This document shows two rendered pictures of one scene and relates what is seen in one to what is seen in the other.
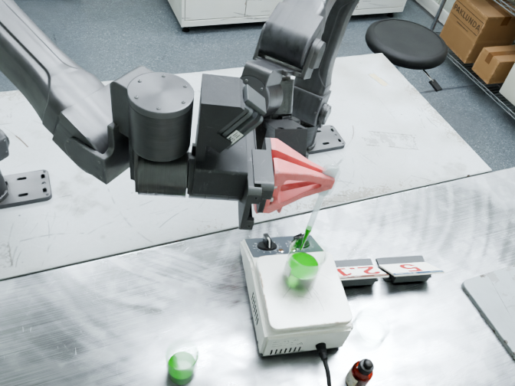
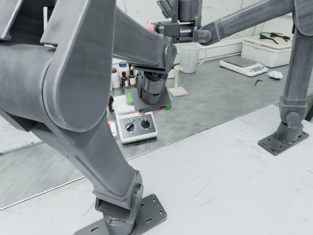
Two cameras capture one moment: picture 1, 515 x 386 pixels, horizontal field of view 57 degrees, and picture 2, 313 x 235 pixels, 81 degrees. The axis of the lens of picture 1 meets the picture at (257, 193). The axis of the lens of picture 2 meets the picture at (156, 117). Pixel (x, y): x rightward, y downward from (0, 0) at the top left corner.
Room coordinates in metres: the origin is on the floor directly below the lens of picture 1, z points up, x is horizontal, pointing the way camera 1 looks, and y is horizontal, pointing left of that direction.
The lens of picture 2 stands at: (0.99, 0.01, 1.34)
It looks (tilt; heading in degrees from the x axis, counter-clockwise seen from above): 35 degrees down; 180
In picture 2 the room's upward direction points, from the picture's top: straight up
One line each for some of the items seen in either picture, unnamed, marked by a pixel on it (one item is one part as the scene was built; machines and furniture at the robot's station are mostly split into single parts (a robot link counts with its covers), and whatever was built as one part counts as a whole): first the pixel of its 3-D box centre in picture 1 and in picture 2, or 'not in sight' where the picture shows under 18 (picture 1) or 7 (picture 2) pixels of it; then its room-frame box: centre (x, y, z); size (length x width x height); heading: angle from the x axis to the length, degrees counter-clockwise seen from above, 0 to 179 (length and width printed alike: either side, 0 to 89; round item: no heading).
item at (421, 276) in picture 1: (408, 265); not in sight; (0.51, -0.28, 0.92); 0.09 x 0.06 x 0.04; 107
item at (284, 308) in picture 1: (303, 288); (131, 102); (0.38, -0.09, 0.98); 0.12 x 0.12 x 0.01; 18
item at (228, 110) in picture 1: (230, 132); (166, 15); (0.35, 0.04, 1.27); 0.07 x 0.06 x 0.11; 11
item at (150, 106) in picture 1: (137, 122); (195, 19); (0.35, 0.13, 1.26); 0.12 x 0.09 x 0.12; 65
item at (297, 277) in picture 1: (304, 263); (131, 94); (0.39, -0.08, 1.02); 0.06 x 0.05 x 0.08; 145
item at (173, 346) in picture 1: (182, 362); (167, 100); (0.26, 0.06, 0.93); 0.04 x 0.04 x 0.06
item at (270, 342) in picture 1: (293, 289); (133, 115); (0.40, -0.08, 0.94); 0.22 x 0.13 x 0.08; 18
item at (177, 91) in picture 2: not in sight; (178, 80); (0.13, 0.12, 0.96); 0.08 x 0.08 x 0.13; 20
